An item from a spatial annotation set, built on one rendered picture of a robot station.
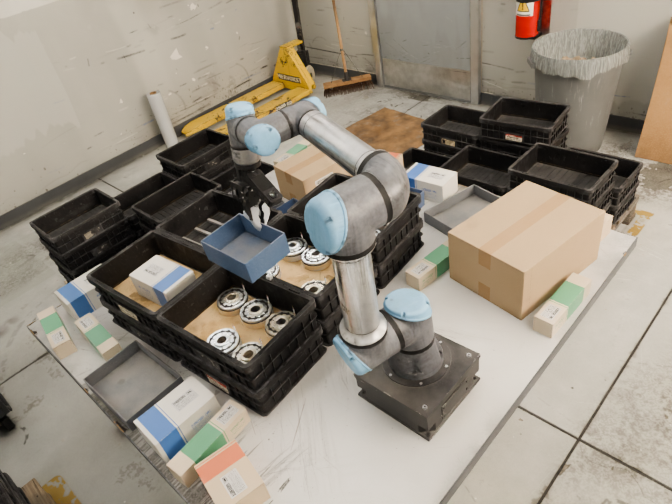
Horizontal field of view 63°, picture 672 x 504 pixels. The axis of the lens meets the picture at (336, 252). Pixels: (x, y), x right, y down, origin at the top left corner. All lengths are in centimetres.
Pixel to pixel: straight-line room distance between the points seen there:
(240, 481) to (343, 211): 76
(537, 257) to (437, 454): 64
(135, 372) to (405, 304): 96
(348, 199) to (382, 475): 75
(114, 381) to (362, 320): 97
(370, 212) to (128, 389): 112
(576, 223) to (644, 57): 244
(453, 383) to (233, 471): 60
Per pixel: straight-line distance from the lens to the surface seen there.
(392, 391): 149
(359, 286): 117
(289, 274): 185
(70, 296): 224
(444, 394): 147
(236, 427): 162
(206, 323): 178
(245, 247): 161
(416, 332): 139
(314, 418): 161
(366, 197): 105
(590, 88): 376
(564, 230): 183
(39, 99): 473
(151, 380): 188
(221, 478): 149
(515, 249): 174
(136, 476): 261
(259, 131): 132
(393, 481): 148
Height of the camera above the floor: 199
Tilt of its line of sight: 38 degrees down
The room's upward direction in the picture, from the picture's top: 12 degrees counter-clockwise
